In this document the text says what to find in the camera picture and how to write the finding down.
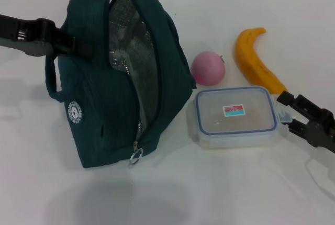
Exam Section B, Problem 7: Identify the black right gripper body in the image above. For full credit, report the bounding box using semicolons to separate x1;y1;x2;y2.
306;108;335;155

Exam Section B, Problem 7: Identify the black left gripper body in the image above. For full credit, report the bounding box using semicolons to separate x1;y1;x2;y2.
0;14;58;58

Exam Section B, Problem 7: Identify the dark teal insulated lunch bag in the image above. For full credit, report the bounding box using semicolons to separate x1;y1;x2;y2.
44;0;197;170

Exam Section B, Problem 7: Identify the clear plastic food container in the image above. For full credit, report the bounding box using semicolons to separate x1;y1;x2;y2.
186;85;293;150

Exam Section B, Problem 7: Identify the yellow banana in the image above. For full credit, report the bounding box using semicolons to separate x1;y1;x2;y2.
234;27;288;95

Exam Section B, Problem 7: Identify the pink toy peach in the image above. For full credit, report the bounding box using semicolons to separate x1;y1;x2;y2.
191;51;226;86

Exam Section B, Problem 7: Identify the metal zipper pull ring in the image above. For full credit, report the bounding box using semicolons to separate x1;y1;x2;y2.
127;141;144;167

